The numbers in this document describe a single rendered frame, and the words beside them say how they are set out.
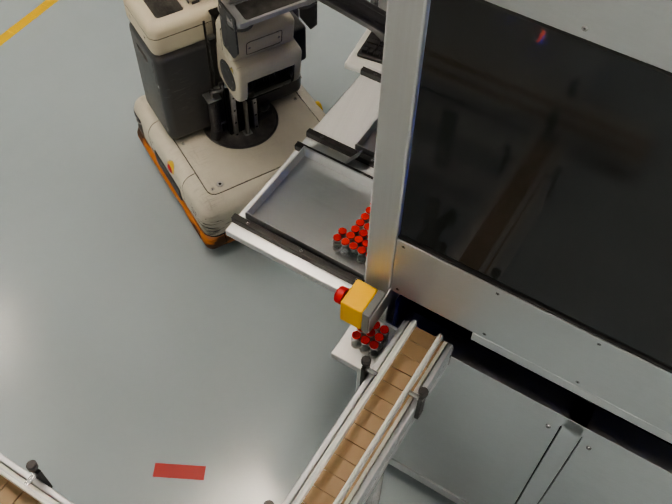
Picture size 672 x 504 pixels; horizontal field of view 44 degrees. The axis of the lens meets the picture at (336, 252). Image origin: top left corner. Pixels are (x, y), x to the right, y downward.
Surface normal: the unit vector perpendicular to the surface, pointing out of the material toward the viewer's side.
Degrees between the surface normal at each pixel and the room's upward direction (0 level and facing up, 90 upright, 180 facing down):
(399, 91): 90
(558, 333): 90
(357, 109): 0
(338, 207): 0
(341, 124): 0
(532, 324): 90
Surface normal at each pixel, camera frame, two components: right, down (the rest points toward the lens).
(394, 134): -0.52, 0.69
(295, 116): 0.02, -0.58
